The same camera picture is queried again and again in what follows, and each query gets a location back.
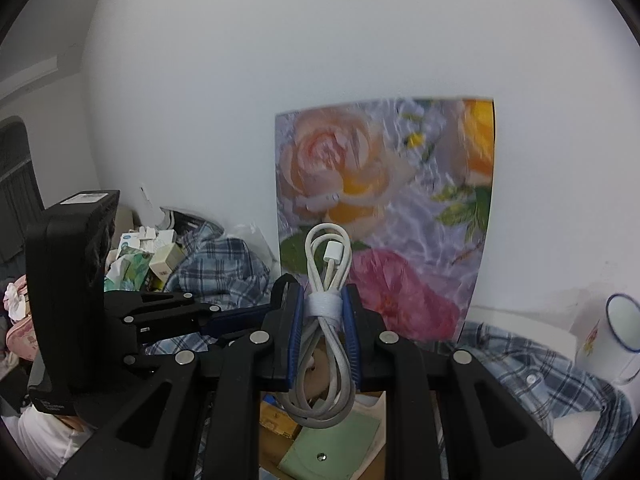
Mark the pink plush bag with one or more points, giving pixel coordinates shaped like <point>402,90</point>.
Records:
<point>20,335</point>

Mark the dark blue plaid shirt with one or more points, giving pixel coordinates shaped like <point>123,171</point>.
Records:
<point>220,270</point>

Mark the floral rose painting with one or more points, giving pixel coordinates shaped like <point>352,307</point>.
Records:
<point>385,185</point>

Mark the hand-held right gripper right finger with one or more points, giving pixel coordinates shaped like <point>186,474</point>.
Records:
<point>351,330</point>

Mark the light green pouch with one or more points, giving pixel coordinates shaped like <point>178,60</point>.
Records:
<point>340,440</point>

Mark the person's white clothing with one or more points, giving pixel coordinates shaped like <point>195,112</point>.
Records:
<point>50,440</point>

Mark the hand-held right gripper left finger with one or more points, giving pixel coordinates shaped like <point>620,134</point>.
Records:
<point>295,330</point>

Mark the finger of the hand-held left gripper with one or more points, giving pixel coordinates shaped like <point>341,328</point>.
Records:
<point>150,355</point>
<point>235,319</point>

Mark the clear plastic bag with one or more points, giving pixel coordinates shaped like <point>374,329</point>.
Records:
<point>252,245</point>

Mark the white enamel mug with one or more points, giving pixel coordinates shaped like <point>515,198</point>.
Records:
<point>612,345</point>

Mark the pile of small cartons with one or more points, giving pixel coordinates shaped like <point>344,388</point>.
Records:
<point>145,260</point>

